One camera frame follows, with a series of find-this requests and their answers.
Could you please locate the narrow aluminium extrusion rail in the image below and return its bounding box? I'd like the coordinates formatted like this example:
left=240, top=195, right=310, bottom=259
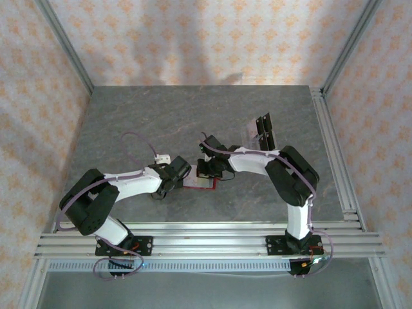
left=51, top=221, right=368, bottom=235

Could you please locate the aluminium table side rail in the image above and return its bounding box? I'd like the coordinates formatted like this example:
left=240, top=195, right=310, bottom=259
left=310, top=86, right=368, bottom=232

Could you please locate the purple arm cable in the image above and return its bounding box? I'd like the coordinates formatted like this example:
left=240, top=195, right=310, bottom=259
left=200, top=131, right=334, bottom=279
left=54, top=131, right=160, bottom=282

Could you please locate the aluminium frame post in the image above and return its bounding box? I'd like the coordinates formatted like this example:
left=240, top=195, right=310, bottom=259
left=320, top=0, right=384, bottom=95
left=34, top=0, right=95, bottom=95

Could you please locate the grey metal sheet panel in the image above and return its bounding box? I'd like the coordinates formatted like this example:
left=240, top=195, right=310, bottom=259
left=37, top=272, right=386, bottom=309

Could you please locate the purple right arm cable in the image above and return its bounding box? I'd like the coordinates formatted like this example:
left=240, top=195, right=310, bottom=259
left=200, top=131, right=334, bottom=279

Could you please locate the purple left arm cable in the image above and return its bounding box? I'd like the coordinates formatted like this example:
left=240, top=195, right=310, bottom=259
left=54, top=131, right=160, bottom=282

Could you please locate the black controller board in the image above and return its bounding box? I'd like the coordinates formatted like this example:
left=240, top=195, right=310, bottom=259
left=288, top=256, right=332, bottom=279

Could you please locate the grey slotted cable duct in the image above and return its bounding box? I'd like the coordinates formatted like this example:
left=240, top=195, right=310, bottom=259
left=48, top=259, right=292, bottom=274

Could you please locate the aluminium frame leg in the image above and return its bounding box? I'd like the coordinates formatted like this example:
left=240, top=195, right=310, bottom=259
left=368, top=257, right=400, bottom=309
left=17, top=259, right=49, bottom=309

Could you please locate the wide aluminium extrusion rail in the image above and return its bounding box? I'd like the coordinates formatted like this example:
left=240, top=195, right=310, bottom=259
left=33, top=232, right=386, bottom=260

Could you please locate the red card holder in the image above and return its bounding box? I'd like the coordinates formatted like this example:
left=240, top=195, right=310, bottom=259
left=182, top=164, right=223, bottom=191

